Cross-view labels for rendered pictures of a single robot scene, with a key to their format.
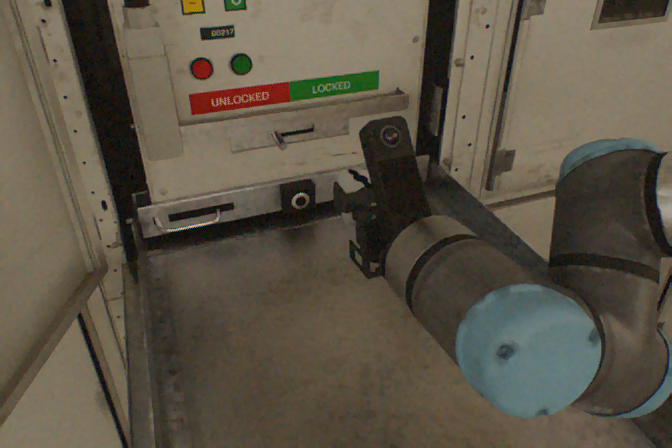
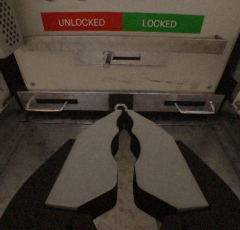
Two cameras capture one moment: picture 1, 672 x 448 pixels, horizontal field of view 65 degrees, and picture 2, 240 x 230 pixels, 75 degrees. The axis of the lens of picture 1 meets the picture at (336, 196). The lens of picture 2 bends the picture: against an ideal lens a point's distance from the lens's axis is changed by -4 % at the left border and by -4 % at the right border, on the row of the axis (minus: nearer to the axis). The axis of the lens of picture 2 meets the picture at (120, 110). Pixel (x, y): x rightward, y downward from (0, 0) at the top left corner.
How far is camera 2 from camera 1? 0.55 m
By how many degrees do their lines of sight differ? 18
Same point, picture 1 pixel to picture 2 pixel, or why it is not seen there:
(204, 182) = (58, 82)
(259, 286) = not seen: hidden behind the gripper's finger
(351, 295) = (128, 205)
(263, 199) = (97, 101)
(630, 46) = not seen: outside the picture
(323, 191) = (140, 104)
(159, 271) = (18, 134)
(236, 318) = not seen: hidden behind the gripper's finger
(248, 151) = (88, 66)
